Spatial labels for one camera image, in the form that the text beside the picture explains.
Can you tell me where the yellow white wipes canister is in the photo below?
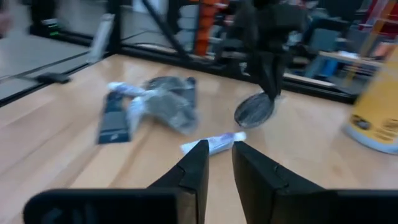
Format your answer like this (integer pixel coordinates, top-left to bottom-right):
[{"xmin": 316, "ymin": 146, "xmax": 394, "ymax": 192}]
[{"xmin": 343, "ymin": 46, "xmax": 398, "ymax": 156}]

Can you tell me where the black plastic cable clip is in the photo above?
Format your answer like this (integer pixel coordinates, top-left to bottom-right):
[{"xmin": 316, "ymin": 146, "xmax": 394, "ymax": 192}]
[{"xmin": 35, "ymin": 72, "xmax": 72, "ymax": 85}]

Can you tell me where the wooden desk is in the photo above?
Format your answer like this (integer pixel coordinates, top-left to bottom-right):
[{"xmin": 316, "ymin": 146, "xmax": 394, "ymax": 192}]
[{"xmin": 304, "ymin": 49, "xmax": 386, "ymax": 78}]

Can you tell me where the shelf with orange white bins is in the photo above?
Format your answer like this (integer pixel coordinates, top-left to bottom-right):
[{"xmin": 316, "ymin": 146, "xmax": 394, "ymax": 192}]
[{"xmin": 174, "ymin": 0, "xmax": 237, "ymax": 57}]

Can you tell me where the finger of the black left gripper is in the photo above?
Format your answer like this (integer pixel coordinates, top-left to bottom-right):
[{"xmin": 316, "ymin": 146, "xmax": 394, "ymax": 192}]
[
  {"xmin": 271, "ymin": 51, "xmax": 285, "ymax": 100},
  {"xmin": 259, "ymin": 51, "xmax": 274, "ymax": 99}
]

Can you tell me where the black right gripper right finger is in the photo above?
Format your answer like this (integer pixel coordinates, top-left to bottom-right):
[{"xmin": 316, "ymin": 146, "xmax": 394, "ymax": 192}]
[{"xmin": 231, "ymin": 141, "xmax": 398, "ymax": 224}]

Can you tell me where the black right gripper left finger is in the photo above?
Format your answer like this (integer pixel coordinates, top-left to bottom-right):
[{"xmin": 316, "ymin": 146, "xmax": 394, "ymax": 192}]
[{"xmin": 23, "ymin": 139, "xmax": 210, "ymax": 224}]

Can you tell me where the black aluminium cell frame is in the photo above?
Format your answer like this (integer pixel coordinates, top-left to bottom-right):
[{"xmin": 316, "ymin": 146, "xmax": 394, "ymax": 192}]
[{"xmin": 0, "ymin": 0, "xmax": 358, "ymax": 105}]

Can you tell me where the silver aluminium bracket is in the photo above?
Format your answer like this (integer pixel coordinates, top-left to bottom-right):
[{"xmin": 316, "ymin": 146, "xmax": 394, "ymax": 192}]
[{"xmin": 88, "ymin": 12, "xmax": 115, "ymax": 64}]

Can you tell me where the dark navy flat tube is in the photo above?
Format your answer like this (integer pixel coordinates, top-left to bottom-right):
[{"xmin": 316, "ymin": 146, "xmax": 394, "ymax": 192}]
[{"xmin": 97, "ymin": 91, "xmax": 131, "ymax": 145}]

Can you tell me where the wide red plastic bin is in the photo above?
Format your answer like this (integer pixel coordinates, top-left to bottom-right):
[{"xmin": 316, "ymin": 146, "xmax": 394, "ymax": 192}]
[{"xmin": 359, "ymin": 0, "xmax": 398, "ymax": 37}]

